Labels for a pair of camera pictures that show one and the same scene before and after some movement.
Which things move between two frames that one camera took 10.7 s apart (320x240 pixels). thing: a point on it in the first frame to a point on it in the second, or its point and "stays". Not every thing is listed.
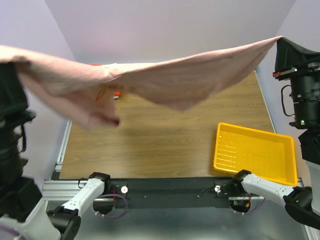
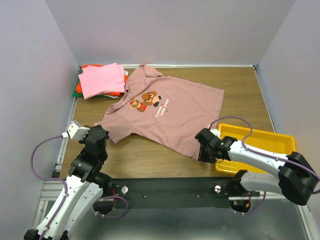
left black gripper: x=15 y=110 to x=99 y=132
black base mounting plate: x=170 y=192 stays
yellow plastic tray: x=270 y=156 stays
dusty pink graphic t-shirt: x=86 y=88 to x=164 y=111
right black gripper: x=299 y=70 to x=203 y=152
